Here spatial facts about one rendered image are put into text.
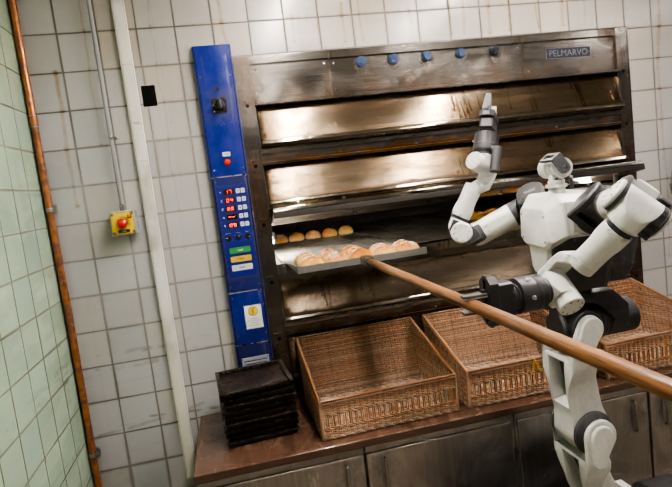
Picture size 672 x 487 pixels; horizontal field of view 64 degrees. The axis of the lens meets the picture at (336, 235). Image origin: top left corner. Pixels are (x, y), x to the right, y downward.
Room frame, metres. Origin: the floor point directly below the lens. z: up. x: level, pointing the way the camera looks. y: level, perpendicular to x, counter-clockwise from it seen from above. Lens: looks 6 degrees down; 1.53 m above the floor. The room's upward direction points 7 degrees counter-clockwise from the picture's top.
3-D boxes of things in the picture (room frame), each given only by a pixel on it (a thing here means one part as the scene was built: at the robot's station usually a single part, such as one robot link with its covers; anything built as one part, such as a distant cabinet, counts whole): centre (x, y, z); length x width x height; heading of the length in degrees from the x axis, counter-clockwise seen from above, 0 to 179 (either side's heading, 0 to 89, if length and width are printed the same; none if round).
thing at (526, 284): (1.28, -0.40, 1.20); 0.12 x 0.10 x 0.13; 102
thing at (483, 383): (2.29, -0.67, 0.72); 0.56 x 0.49 x 0.28; 100
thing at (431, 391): (2.17, -0.08, 0.72); 0.56 x 0.49 x 0.28; 102
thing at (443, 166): (2.55, -0.60, 1.54); 1.79 x 0.11 x 0.19; 101
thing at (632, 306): (1.71, -0.80, 1.00); 0.28 x 0.13 x 0.18; 102
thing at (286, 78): (2.57, -0.60, 1.99); 1.80 x 0.08 x 0.21; 101
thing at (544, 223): (1.70, -0.77, 1.27); 0.34 x 0.30 x 0.36; 3
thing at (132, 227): (2.22, 0.86, 1.46); 0.10 x 0.07 x 0.10; 101
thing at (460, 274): (2.55, -0.60, 1.02); 1.79 x 0.11 x 0.19; 101
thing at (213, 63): (3.26, 0.60, 1.07); 1.93 x 0.16 x 2.15; 11
